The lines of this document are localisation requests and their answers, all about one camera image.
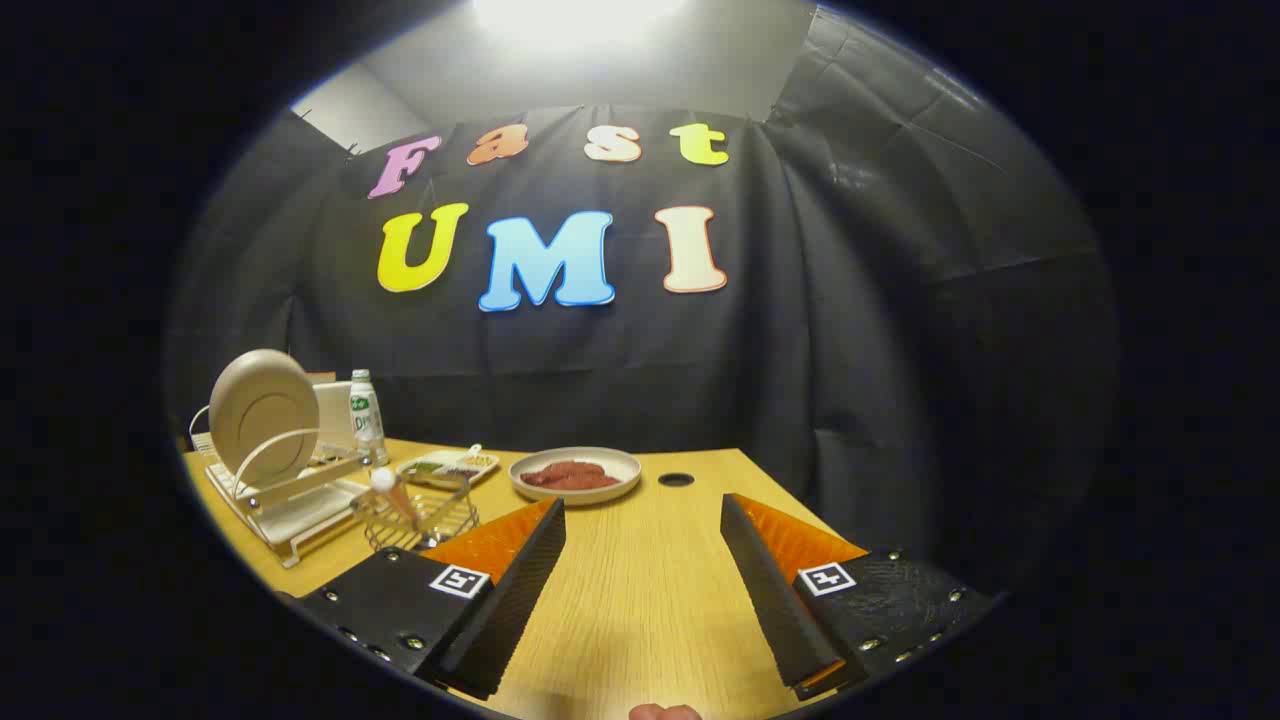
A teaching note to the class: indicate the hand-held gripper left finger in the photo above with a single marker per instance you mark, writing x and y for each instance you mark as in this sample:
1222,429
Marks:
520,590

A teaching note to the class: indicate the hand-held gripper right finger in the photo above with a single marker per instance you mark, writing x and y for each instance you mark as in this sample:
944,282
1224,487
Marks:
765,590

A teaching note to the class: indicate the beige round plate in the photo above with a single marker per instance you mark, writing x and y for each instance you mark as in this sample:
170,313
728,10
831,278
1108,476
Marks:
262,415

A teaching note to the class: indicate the white divided dish with beans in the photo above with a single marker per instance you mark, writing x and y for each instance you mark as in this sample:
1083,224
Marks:
440,468

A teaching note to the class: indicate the white plate with meat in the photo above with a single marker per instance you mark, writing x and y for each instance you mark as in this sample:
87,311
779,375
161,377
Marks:
626,468

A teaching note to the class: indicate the red meat piece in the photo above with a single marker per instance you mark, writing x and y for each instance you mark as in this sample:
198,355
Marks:
595,482
560,470

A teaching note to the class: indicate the small green label bottle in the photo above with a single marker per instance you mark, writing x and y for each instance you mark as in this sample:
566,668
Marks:
366,420

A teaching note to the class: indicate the white toaster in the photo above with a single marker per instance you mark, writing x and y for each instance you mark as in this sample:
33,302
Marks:
336,415

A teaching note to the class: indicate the black backdrop cloth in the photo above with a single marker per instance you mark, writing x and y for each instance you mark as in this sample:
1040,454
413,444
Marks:
850,350

